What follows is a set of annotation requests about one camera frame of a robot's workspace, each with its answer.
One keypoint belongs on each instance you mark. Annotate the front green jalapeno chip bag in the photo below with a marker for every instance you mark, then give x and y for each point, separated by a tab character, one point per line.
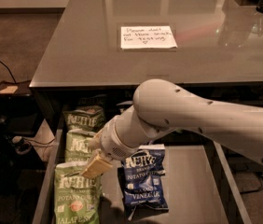
76	198

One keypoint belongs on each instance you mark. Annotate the green jalapeno chip bag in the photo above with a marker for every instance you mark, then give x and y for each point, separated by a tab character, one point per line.
88	118
77	145
76	198

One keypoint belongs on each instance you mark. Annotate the black side table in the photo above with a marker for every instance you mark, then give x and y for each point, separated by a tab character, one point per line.
18	104

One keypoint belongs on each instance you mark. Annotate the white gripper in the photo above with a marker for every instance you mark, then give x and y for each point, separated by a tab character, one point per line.
109	142

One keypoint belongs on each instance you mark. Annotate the middle green jalapeno chip bag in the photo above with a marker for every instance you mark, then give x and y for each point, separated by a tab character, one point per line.
77	145

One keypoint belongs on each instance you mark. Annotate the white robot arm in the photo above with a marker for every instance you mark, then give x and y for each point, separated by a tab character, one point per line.
160	107

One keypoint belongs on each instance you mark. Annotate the open grey drawer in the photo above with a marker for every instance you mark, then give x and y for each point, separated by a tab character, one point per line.
199	186

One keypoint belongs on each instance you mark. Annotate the back green jalapeno chip bag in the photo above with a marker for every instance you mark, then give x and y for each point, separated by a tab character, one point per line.
88	118

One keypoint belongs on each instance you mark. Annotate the front blue vinegar chip bag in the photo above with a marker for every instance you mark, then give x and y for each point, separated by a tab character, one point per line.
140	180

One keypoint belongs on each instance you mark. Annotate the back dark blue chip bag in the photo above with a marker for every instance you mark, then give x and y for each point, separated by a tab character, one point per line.
123	106

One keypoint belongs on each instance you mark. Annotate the rearmost green chip bag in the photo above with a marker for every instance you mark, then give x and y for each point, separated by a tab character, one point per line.
99	100

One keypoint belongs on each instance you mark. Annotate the white handwritten paper note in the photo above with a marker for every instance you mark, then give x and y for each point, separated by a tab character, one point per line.
147	37

